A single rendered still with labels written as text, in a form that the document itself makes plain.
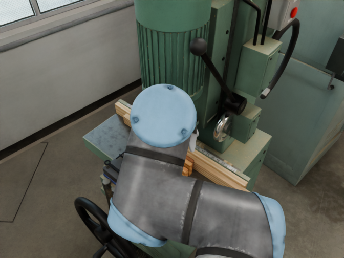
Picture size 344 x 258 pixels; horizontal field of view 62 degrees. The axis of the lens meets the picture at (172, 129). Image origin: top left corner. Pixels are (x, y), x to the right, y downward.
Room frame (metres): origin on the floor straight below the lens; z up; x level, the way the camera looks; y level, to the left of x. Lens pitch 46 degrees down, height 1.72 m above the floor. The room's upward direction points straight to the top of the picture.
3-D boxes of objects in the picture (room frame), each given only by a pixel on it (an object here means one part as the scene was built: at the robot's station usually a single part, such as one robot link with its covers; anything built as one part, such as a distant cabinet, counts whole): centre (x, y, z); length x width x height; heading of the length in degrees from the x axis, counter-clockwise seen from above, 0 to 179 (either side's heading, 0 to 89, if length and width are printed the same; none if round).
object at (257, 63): (0.73, -0.26, 1.23); 0.09 x 0.08 x 0.15; 140
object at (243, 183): (0.69, 0.00, 0.93); 0.60 x 0.02 x 0.05; 50
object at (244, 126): (0.71, -0.24, 1.02); 0.09 x 0.07 x 0.12; 50
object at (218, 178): (0.64, -0.04, 0.92); 0.59 x 0.02 x 0.04; 50
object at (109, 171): (0.52, 0.13, 0.99); 0.13 x 0.11 x 0.06; 50
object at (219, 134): (0.69, -0.18, 1.02); 0.12 x 0.03 x 0.12; 140
